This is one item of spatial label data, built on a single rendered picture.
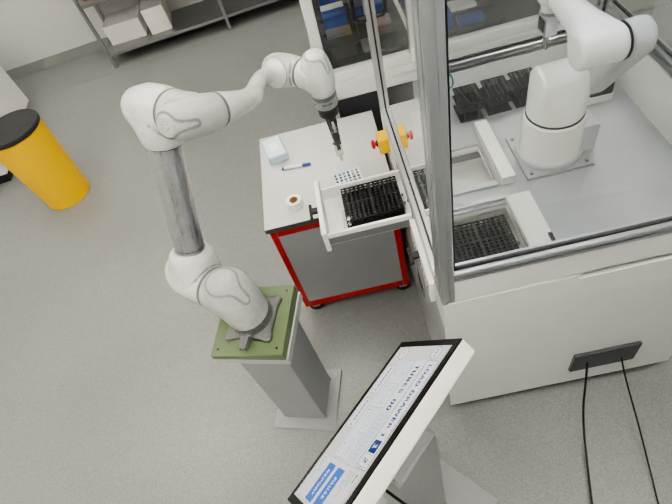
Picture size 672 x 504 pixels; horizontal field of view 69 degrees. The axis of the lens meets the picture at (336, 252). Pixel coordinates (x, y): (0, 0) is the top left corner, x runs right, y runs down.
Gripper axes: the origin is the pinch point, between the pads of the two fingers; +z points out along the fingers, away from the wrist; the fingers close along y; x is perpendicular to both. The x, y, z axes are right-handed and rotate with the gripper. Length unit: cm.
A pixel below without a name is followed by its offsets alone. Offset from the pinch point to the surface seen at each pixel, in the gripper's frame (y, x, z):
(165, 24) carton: -350, -105, 79
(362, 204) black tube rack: 25.3, 1.3, 9.2
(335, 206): 15.7, -8.5, 15.6
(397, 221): 37.0, 11.2, 11.5
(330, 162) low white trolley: -19.3, -3.8, 23.3
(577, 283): 84, 54, 10
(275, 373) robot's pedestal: 63, -52, 45
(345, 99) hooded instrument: -58, 14, 21
